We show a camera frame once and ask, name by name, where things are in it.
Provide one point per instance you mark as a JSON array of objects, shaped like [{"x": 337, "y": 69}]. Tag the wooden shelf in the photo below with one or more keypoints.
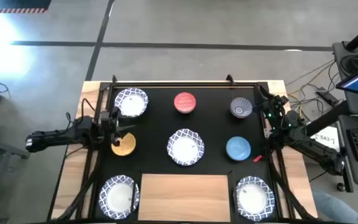
[{"x": 183, "y": 197}]

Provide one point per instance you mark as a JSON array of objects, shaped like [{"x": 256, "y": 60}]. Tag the navy white patterned bowl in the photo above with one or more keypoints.
[{"x": 240, "y": 107}]

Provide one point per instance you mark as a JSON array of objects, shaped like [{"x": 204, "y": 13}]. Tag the black frame clamp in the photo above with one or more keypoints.
[
  {"x": 229, "y": 78},
  {"x": 114, "y": 79}
]

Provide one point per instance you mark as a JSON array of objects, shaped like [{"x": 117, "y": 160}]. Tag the blue white patterned paper plate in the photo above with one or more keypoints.
[
  {"x": 185, "y": 147},
  {"x": 117, "y": 197},
  {"x": 253, "y": 199},
  {"x": 133, "y": 104}
]

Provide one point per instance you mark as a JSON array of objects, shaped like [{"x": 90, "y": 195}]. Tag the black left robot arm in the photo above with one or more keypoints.
[{"x": 57, "y": 137}]

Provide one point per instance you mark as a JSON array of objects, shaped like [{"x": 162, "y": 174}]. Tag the striped edge floor mat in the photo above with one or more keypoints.
[{"x": 14, "y": 5}]

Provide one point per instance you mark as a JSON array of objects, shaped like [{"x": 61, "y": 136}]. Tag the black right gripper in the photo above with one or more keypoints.
[{"x": 275, "y": 109}]

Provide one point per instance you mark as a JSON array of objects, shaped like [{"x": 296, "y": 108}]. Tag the black power strip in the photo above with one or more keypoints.
[{"x": 327, "y": 98}]

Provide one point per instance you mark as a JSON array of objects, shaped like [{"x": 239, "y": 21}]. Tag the black support beam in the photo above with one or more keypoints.
[{"x": 328, "y": 117}]

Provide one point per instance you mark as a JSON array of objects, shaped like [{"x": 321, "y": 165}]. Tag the red zigzag bowl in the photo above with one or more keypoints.
[{"x": 185, "y": 102}]

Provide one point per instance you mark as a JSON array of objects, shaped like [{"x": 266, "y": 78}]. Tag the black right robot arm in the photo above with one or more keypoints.
[{"x": 309, "y": 149}]

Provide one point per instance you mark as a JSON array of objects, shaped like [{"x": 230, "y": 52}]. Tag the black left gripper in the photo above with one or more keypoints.
[{"x": 115, "y": 137}]

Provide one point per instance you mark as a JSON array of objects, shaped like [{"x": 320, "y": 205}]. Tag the blue bowl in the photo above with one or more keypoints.
[{"x": 238, "y": 148}]

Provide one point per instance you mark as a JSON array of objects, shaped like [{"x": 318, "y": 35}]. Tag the yellow bowl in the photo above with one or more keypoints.
[{"x": 127, "y": 147}]

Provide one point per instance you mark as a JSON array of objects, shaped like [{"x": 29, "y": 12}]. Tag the black caster wheel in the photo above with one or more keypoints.
[{"x": 340, "y": 187}]

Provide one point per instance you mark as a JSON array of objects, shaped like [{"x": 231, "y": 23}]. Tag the white paper sign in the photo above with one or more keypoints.
[{"x": 326, "y": 140}]

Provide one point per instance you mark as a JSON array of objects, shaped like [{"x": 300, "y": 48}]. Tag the person's leg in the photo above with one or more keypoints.
[{"x": 334, "y": 205}]

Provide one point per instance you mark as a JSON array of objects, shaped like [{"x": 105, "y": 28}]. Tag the small red tag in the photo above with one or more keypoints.
[{"x": 257, "y": 158}]

